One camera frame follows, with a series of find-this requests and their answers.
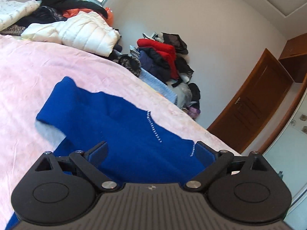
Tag blue knit sweater with rhinestones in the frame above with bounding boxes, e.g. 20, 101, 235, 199
4, 76, 218, 230

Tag black clothes atop pile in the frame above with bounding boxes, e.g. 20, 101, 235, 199
153, 33, 194, 78

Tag purple bag on floor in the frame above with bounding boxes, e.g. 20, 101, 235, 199
188, 106, 201, 119

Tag brown wooden door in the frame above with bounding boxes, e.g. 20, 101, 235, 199
207, 49, 294, 153

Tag pink floral bed sheet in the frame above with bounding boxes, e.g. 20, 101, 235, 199
1, 36, 227, 229

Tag light blue fleece blanket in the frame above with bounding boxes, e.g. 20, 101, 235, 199
139, 68, 177, 105

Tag brown wooden cabinet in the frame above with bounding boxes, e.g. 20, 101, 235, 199
279, 33, 307, 83

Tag leopard print garment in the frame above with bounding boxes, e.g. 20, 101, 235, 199
118, 55, 141, 77

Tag red jacket on pile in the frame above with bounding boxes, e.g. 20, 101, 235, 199
137, 39, 179, 80

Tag dark navy jacket on pile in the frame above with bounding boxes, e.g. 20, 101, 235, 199
137, 47, 171, 84

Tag cream quilted puffer jacket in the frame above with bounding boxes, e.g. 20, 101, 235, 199
21, 12, 121, 57

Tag orange garment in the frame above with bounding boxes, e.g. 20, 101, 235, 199
62, 7, 115, 27

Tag white floral quilt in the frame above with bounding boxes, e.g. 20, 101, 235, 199
0, 0, 42, 31

